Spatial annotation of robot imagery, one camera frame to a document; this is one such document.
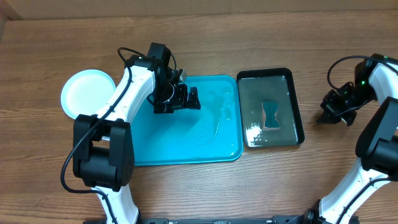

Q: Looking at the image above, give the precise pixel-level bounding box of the black water-filled tray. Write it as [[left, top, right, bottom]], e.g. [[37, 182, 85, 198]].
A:
[[237, 68, 305, 148]]

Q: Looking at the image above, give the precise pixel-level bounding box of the teal plastic serving tray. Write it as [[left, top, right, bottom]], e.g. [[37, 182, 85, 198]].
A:
[[131, 75, 244, 166]]

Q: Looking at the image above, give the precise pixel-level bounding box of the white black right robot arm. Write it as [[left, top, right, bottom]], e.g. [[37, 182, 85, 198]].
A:
[[289, 54, 397, 224]]

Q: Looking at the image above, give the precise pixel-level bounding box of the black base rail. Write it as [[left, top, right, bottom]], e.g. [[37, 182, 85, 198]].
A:
[[137, 215, 295, 224]]

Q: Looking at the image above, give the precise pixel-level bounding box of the light blue plate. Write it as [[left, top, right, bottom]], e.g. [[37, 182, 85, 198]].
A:
[[60, 69, 116, 119]]

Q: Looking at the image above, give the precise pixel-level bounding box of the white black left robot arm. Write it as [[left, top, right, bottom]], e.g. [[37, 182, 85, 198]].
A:
[[60, 42, 201, 223]]

